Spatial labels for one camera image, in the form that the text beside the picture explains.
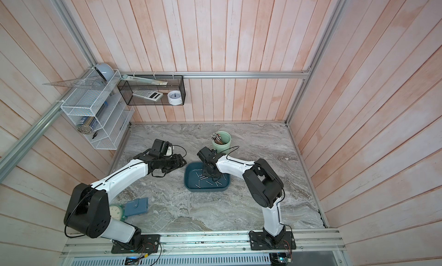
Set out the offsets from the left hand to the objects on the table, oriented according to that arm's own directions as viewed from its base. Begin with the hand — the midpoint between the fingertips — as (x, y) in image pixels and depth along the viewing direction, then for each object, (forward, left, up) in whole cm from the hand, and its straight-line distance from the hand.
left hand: (182, 165), depth 88 cm
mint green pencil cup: (+17, -24, +2) cm, 29 cm away
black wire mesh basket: (+42, +21, +17) cm, 50 cm away
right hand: (+1, -13, -9) cm, 16 cm away
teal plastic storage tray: (-4, -6, -10) cm, 12 cm away
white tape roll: (+33, +6, +18) cm, 38 cm away
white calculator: (+37, +20, +17) cm, 46 cm away
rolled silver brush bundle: (+7, +42, +21) cm, 47 cm away
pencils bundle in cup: (+13, -18, +8) cm, 23 cm away
